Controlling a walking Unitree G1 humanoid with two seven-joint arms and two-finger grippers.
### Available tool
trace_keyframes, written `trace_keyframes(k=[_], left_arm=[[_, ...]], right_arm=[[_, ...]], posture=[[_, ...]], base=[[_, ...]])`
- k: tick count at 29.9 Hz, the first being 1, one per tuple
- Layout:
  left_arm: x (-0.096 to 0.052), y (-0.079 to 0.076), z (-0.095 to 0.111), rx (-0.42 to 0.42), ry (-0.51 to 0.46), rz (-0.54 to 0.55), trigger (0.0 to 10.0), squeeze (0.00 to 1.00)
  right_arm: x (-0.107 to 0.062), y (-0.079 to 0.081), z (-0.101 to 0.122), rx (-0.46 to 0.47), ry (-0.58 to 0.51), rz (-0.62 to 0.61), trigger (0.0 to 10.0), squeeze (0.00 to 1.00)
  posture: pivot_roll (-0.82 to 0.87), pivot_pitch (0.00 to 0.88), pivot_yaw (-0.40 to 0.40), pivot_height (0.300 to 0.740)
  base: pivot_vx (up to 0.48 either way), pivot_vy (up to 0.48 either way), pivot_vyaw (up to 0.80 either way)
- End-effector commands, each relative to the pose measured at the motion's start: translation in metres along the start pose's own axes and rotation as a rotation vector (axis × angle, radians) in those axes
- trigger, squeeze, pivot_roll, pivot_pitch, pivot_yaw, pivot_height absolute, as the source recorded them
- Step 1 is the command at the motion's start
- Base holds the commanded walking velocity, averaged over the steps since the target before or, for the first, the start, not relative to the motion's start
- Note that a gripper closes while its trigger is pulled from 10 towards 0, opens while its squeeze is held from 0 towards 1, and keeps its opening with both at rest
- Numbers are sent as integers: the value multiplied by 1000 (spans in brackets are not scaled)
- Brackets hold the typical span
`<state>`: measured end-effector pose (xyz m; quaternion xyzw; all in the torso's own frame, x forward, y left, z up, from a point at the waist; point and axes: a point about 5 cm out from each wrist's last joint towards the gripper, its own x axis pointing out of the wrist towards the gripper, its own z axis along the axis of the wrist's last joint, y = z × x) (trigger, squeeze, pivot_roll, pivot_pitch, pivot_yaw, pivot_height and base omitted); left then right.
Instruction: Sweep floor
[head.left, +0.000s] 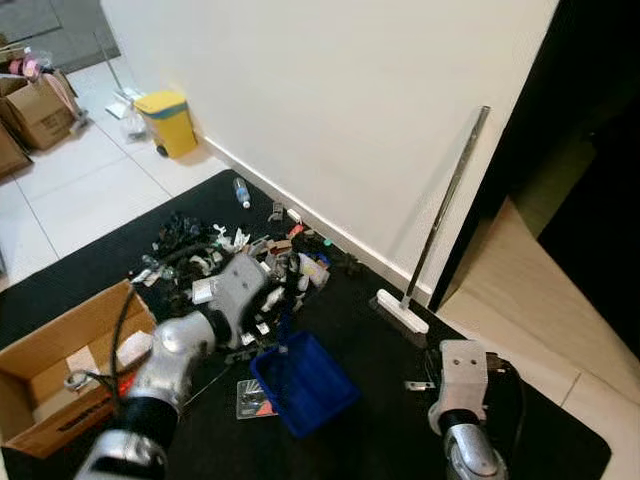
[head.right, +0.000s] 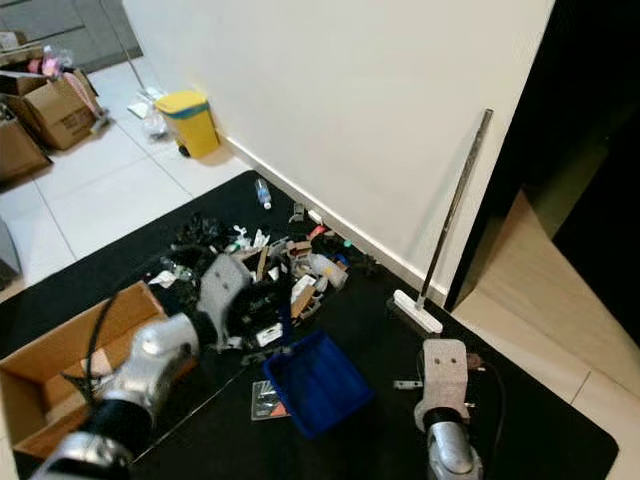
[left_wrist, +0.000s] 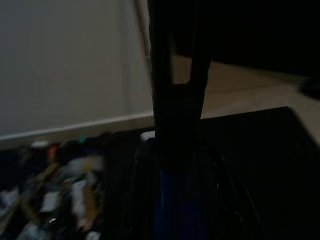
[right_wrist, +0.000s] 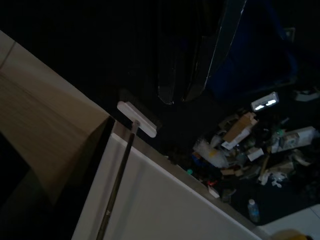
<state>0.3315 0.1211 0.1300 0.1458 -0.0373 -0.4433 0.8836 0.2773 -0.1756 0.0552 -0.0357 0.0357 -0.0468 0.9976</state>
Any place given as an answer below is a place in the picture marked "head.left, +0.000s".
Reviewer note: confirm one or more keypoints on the grey plastic buckle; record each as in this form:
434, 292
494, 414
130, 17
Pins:
276, 212

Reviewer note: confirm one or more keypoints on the grey kitchen cabinet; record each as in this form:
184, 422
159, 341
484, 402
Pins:
50, 25

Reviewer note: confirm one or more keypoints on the printed brown cardboard box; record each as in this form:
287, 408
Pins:
38, 115

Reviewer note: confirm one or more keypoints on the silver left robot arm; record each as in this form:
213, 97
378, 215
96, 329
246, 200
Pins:
170, 350

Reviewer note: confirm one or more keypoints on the blue plastic dustpan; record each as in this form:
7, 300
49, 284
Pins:
305, 385

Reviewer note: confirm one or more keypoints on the yellow lidded trash bin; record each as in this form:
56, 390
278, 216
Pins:
172, 125

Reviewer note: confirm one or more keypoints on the open empty cardboard box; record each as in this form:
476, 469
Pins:
40, 345

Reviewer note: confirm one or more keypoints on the red packet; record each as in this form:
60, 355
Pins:
296, 231

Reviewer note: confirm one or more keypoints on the pink packet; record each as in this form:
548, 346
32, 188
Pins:
35, 66

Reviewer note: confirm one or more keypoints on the small white box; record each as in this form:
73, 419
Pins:
293, 215

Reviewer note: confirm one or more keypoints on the printed paper card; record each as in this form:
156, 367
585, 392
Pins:
252, 400

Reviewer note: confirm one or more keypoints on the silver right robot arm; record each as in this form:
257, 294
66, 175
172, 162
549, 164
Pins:
470, 452

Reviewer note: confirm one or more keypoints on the clear plastic bag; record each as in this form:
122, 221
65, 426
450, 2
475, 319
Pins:
133, 125

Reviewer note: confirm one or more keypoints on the clear plastic water bottle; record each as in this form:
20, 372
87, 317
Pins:
242, 193

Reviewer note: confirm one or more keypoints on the white flat mop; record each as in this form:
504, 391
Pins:
125, 100

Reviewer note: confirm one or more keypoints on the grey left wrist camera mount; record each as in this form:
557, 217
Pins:
240, 285

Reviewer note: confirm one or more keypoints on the small grey metal bracket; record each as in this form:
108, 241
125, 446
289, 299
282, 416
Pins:
420, 385

